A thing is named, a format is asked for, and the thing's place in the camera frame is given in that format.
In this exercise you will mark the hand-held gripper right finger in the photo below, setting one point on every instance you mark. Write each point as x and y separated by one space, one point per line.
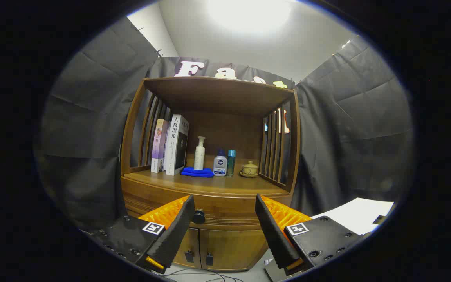
274 231

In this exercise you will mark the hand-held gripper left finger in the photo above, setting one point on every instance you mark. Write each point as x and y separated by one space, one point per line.
178 227

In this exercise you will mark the black drawer knob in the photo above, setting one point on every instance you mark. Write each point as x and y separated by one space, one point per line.
198 216

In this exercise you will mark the wooden drawer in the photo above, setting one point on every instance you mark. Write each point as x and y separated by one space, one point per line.
227 207

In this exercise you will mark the wooden cabinet door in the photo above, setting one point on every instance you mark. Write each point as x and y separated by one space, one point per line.
192 243
233 248

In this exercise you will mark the wooden countertop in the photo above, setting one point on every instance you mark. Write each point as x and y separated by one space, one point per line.
229 185

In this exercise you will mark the brown wooden cabinet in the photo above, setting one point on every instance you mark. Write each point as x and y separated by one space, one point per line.
217 94

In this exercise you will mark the grey flat object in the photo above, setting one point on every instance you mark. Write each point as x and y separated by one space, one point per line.
274 274

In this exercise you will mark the blue folded cloth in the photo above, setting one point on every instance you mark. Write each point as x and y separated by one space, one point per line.
197 172

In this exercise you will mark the beige lidded tea cup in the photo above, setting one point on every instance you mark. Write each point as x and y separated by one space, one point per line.
249 169

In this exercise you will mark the white pump bottle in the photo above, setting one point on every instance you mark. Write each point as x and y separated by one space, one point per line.
199 156

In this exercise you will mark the white bottle with blue cap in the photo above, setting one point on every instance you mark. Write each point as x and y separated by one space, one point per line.
220 166

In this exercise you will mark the white and black book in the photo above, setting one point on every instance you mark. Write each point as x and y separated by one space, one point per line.
172 149

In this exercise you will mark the teal slim bottle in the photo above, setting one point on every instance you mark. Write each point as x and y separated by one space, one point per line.
231 162

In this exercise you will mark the white table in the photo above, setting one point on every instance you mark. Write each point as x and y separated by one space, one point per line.
354 215

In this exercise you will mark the purple book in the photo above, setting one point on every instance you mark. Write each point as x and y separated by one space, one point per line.
159 145

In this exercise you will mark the black backdrop cloth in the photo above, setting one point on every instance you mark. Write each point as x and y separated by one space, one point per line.
92 117

